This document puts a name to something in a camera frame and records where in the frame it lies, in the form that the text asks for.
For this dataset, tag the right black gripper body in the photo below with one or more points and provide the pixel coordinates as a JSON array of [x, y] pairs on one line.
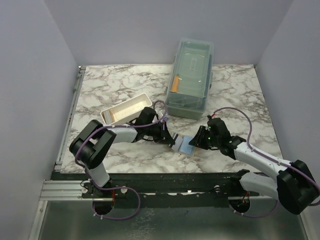
[[209, 140]]

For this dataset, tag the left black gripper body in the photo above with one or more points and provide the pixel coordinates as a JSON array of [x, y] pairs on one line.
[[156, 131]]

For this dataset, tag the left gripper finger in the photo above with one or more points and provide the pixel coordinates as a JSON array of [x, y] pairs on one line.
[[165, 132], [166, 141]]

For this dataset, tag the white rectangular plastic tray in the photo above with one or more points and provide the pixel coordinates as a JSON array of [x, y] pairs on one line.
[[128, 109]]

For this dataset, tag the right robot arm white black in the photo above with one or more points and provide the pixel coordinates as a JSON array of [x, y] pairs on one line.
[[289, 183]]

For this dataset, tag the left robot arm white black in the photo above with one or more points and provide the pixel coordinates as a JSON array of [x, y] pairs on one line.
[[91, 146]]

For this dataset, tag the stack of cards in tray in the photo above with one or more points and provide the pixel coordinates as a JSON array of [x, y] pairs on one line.
[[108, 117]]

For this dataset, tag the blue red screwdriver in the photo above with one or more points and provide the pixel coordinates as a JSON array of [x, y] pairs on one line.
[[164, 118]]

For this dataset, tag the orange tool inside toolbox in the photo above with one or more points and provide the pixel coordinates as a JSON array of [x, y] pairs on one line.
[[175, 84]]

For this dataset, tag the translucent green plastic toolbox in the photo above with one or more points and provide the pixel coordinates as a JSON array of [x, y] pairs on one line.
[[193, 63]]

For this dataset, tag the aluminium frame rail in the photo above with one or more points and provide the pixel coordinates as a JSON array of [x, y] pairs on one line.
[[42, 204]]

